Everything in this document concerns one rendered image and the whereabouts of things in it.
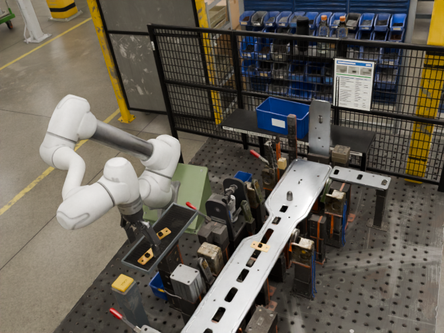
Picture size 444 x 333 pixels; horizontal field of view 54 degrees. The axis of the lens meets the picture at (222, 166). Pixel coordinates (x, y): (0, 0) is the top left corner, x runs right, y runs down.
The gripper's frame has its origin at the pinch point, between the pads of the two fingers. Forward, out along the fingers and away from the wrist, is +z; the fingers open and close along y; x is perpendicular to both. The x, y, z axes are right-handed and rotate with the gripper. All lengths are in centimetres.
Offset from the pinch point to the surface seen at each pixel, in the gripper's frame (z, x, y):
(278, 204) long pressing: 22, 66, 20
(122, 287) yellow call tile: 6.2, -15.9, 2.3
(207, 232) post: 12.4, 27.0, 7.9
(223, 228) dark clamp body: 14.4, 34.0, 11.4
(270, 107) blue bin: 13, 132, -25
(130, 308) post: 17.0, -17.1, 4.1
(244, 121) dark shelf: 19, 119, -36
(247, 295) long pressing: 22.1, 14.7, 36.6
